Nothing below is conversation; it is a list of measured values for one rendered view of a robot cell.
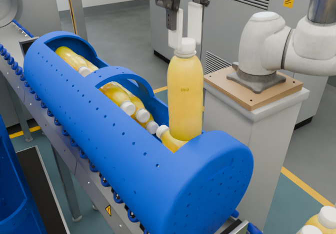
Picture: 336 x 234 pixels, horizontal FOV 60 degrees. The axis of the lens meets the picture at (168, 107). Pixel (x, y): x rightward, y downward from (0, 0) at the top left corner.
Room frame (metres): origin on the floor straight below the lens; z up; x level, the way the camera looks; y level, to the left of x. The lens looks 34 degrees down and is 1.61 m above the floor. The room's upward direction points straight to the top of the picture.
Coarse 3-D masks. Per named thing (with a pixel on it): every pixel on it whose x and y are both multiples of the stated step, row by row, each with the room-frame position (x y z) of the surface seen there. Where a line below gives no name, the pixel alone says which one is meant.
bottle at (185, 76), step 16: (176, 64) 0.48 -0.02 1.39; (192, 64) 0.48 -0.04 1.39; (176, 80) 0.47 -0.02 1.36; (192, 80) 0.47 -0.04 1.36; (176, 96) 0.47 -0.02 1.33; (192, 96) 0.47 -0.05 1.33; (176, 112) 0.47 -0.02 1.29; (192, 112) 0.46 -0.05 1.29; (176, 128) 0.46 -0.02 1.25; (192, 128) 0.46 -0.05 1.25
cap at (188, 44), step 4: (184, 40) 0.50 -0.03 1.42; (188, 40) 0.50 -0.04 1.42; (192, 40) 0.50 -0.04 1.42; (184, 44) 0.48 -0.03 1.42; (188, 44) 0.48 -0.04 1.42; (192, 44) 0.49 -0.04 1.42; (184, 48) 0.48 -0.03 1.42; (188, 48) 0.48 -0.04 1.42; (192, 48) 0.49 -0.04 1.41; (176, 52) 0.49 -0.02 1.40; (180, 52) 0.48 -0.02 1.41; (184, 52) 0.48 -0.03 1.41; (188, 52) 0.48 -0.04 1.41; (192, 52) 0.49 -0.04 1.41
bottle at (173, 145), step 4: (168, 128) 0.63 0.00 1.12; (164, 132) 0.62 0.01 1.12; (168, 132) 0.60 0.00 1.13; (160, 136) 0.61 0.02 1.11; (164, 136) 0.59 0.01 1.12; (168, 136) 0.58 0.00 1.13; (164, 140) 0.58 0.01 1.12; (168, 140) 0.57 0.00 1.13; (172, 140) 0.57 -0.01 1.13; (176, 140) 0.56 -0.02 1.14; (164, 144) 0.58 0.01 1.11; (168, 144) 0.57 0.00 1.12; (172, 144) 0.56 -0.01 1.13; (176, 144) 0.55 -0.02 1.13; (180, 144) 0.55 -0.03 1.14; (168, 148) 0.56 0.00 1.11; (172, 148) 0.55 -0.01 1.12; (176, 148) 0.55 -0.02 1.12; (172, 152) 0.55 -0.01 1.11
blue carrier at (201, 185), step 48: (48, 48) 0.96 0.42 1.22; (48, 96) 0.79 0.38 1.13; (96, 96) 0.65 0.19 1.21; (144, 96) 0.85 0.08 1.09; (96, 144) 0.54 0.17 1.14; (144, 144) 0.47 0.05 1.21; (192, 144) 0.44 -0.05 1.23; (240, 144) 0.46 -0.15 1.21; (144, 192) 0.39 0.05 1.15; (192, 192) 0.37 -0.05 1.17; (240, 192) 0.47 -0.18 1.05
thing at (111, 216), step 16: (0, 32) 1.96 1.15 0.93; (16, 32) 1.96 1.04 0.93; (16, 48) 1.67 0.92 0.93; (0, 64) 1.56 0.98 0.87; (16, 80) 1.31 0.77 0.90; (32, 112) 1.09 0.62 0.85; (48, 128) 0.94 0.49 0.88; (64, 144) 0.82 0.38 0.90; (64, 160) 0.80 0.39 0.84; (80, 176) 0.70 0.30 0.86; (96, 192) 0.61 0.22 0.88; (112, 208) 0.54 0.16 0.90; (112, 224) 0.52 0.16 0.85; (224, 224) 0.47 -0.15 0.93
